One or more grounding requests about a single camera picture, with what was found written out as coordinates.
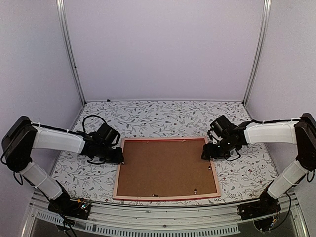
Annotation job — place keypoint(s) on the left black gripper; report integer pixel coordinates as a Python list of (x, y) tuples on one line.
[(117, 159)]

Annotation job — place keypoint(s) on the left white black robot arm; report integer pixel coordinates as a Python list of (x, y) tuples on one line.
[(25, 141)]

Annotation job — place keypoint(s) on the aluminium corner post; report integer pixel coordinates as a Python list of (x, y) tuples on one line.
[(258, 52), (69, 51)]

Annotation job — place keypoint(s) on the left aluminium corner post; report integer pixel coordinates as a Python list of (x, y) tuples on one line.
[(69, 51)]

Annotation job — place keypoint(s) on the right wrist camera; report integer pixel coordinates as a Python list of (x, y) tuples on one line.
[(212, 136)]

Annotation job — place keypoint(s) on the brown cardboard backing board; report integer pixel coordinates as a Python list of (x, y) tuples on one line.
[(165, 168)]

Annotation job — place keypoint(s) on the right aluminium corner post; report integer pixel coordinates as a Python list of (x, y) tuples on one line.
[(258, 52)]

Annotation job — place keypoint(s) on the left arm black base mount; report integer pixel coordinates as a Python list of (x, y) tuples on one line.
[(65, 206)]

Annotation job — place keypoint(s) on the floral patterned table cover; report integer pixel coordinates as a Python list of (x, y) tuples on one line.
[(242, 179)]

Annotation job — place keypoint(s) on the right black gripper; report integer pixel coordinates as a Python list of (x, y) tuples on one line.
[(209, 152)]

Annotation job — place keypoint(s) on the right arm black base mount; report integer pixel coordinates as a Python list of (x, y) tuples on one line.
[(264, 206)]

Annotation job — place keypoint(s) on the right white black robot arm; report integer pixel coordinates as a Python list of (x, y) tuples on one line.
[(294, 136)]

